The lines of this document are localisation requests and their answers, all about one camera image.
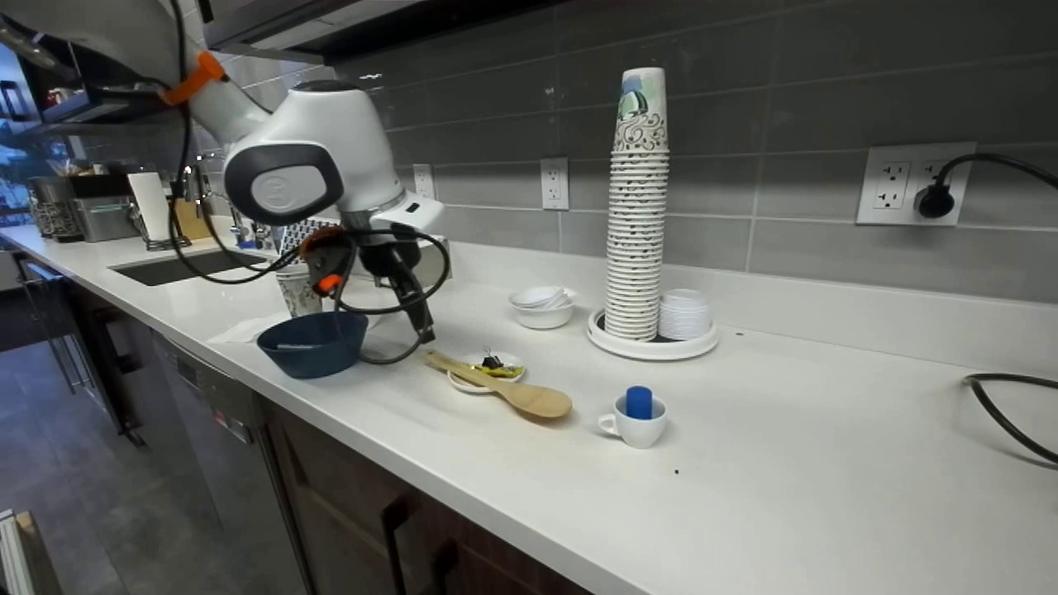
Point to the blue dotted white container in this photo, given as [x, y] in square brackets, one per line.
[289, 235]

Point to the tall paper cup stack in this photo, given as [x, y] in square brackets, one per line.
[635, 219]

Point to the dark upper cabinet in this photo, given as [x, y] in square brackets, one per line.
[418, 19]

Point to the black wrist camera orange mount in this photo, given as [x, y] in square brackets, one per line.
[330, 259]

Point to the white double wall outlet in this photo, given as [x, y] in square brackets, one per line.
[887, 188]

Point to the small blue bottle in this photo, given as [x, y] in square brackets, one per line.
[245, 232]

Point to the silver countertop appliance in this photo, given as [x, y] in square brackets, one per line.
[95, 219]

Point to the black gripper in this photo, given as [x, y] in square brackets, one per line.
[387, 259]

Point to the black kitchen sink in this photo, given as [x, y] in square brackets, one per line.
[168, 269]

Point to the stainless steel dishwasher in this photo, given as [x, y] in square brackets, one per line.
[201, 464]

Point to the white espresso cup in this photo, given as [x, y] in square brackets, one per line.
[639, 431]

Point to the brown wooden cabinet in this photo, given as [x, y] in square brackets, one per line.
[333, 498]

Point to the small white plate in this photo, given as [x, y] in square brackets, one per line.
[468, 388]

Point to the wooden spoon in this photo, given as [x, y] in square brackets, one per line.
[539, 401]

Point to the small black clip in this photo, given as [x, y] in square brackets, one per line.
[493, 363]

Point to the white round tray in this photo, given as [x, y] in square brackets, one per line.
[649, 351]

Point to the dark blue bowl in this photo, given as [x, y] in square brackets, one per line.
[316, 354]

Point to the dark wall shelf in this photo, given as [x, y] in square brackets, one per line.
[77, 100]

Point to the white flat board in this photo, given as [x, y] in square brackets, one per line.
[151, 206]

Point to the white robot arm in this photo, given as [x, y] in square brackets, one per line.
[333, 134]

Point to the wooden block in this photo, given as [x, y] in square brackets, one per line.
[198, 227]

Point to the grey metal frame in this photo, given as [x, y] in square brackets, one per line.
[21, 558]

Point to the blue cylinder object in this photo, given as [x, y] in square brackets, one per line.
[635, 401]

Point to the clear drinking glass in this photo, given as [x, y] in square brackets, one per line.
[291, 296]

